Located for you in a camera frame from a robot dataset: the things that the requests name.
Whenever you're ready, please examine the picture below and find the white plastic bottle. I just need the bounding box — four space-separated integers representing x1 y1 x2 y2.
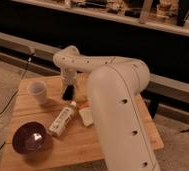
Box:
49 101 77 136

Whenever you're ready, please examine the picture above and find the dark purple bowl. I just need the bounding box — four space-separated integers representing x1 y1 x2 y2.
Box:
12 122 51 155

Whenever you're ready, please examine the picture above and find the cluttered background shelf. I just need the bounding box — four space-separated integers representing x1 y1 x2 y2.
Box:
13 0 189 37

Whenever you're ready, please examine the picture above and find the white sponge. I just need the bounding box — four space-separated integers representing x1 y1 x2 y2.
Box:
79 107 93 127

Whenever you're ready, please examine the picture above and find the white paper cup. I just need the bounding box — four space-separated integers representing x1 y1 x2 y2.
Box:
27 81 48 105

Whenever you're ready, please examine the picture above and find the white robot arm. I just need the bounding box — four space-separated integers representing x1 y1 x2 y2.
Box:
53 46 161 171

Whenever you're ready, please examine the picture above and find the orange carrot toy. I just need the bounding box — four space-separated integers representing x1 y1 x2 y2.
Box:
79 102 89 108

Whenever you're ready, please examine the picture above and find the wooden board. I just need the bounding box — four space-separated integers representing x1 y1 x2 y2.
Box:
0 76 163 171

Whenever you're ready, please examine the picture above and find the black cable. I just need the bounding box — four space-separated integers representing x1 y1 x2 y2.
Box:
0 49 36 164

